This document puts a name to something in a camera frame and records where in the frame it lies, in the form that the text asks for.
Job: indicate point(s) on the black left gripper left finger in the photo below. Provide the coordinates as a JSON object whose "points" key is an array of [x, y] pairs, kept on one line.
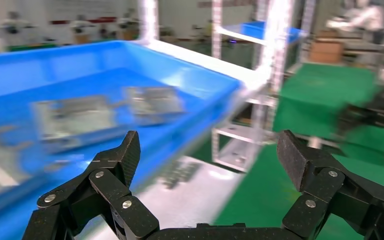
{"points": [[110, 185]]}

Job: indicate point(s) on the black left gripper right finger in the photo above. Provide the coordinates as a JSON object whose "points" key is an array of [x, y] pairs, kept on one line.
{"points": [[314, 172]]}

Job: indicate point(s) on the flat-sided sheet metal bracket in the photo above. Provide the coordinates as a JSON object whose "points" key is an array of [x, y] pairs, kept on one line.
{"points": [[0, 165]]}

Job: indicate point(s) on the large blue plastic bin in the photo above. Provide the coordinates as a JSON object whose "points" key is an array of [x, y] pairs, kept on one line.
{"points": [[89, 76]]}

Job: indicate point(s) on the brown cardboard box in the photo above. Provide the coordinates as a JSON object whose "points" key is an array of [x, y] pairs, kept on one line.
{"points": [[326, 51]]}

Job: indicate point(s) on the white metal shelf rack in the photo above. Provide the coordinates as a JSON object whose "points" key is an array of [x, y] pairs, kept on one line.
{"points": [[212, 64]]}

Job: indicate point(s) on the small blue plastic bin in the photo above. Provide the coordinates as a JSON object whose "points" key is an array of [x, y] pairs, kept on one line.
{"points": [[261, 30]]}

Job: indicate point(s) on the person in white clothes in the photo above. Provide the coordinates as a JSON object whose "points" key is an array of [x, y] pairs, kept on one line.
{"points": [[361, 16]]}

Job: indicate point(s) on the sheet metal bracket with slots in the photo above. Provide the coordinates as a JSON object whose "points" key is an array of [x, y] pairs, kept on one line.
{"points": [[154, 104], [76, 121]]}

